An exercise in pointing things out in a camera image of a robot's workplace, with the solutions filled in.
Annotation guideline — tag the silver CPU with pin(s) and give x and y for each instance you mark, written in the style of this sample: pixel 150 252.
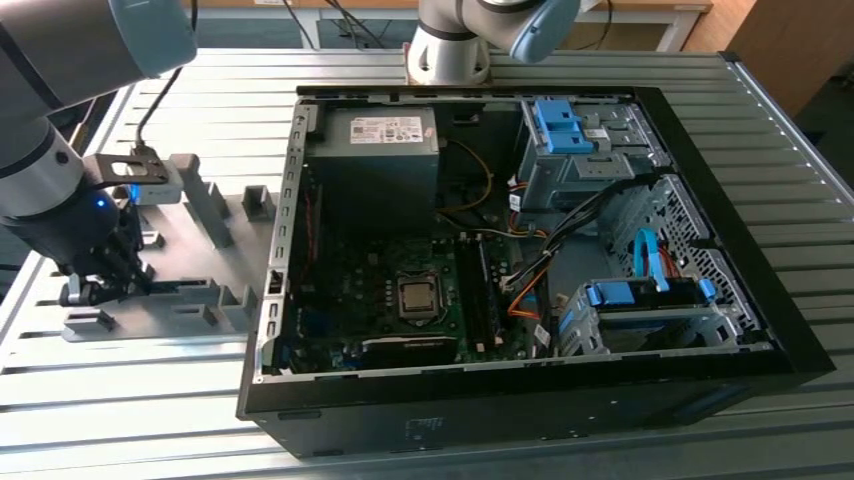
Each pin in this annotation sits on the silver CPU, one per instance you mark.
pixel 419 296

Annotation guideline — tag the wooden cabinet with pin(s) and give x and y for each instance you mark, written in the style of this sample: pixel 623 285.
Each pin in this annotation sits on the wooden cabinet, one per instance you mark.
pixel 787 45

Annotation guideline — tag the grey power supply unit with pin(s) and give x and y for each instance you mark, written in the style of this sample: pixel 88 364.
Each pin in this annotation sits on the grey power supply unit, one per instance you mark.
pixel 374 180

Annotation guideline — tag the black camera bracket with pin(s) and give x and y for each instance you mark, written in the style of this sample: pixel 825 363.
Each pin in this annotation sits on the black camera bracket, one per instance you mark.
pixel 100 170

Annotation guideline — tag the black graphics card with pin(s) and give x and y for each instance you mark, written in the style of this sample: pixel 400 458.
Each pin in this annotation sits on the black graphics card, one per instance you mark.
pixel 410 350

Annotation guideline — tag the white framed wooden desk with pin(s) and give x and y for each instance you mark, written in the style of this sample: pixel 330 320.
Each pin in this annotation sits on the white framed wooden desk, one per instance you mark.
pixel 674 17

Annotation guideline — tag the blue disk carrier with disk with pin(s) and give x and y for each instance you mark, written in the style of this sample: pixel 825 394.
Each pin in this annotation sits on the blue disk carrier with disk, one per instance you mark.
pixel 610 294

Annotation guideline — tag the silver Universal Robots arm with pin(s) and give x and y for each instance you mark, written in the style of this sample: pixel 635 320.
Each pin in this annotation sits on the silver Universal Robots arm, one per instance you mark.
pixel 40 165

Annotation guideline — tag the green motherboard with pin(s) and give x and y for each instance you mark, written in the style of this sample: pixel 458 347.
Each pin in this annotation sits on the green motherboard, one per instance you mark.
pixel 347 300

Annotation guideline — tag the metal disk bay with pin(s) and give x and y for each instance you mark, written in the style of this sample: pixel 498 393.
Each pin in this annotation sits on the metal disk bay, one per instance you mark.
pixel 667 315

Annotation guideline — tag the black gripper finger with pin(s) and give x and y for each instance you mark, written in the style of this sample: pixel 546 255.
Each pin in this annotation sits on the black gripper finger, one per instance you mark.
pixel 130 250
pixel 116 290

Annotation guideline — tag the black open PC case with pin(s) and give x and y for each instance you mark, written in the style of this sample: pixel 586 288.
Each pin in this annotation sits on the black open PC case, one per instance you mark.
pixel 467 400

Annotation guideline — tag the blue drive carrier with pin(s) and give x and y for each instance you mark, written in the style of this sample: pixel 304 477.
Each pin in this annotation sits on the blue drive carrier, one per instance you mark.
pixel 557 125

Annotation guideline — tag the grey parts rack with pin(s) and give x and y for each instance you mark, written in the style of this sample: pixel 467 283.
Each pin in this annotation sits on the grey parts rack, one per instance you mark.
pixel 194 260

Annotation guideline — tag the metal drive cage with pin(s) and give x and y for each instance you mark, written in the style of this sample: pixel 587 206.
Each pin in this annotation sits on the metal drive cage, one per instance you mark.
pixel 601 170

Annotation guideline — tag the metal CPU socket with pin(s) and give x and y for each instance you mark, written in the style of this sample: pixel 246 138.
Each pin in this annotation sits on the metal CPU socket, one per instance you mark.
pixel 420 315

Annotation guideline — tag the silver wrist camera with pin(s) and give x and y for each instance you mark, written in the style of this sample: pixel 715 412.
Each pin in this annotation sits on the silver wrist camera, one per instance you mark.
pixel 160 195

